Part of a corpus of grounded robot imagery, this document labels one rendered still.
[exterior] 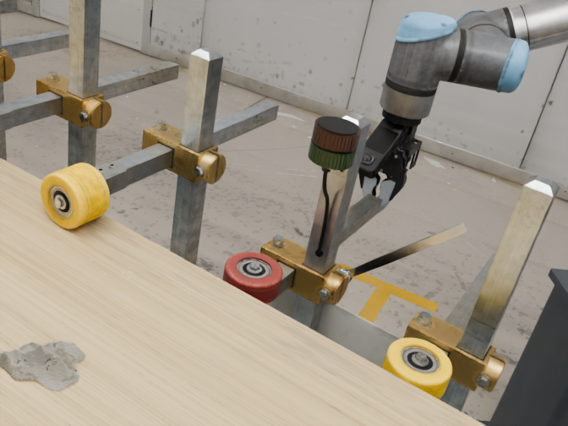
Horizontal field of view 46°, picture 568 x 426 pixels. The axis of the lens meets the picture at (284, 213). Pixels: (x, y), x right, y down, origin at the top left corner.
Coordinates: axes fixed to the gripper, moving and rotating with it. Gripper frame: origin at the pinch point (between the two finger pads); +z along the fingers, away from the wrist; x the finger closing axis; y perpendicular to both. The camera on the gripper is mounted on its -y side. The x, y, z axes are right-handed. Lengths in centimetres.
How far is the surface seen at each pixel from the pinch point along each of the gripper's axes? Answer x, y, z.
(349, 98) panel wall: 108, 226, 72
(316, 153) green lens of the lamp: -3.4, -36.8, -25.9
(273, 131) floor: 126, 179, 86
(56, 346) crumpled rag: 6, -70, -10
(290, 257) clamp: -0.1, -31.1, -4.9
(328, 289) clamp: -7.6, -31.8, -3.4
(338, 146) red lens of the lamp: -6.0, -36.3, -27.7
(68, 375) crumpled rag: 2, -72, -9
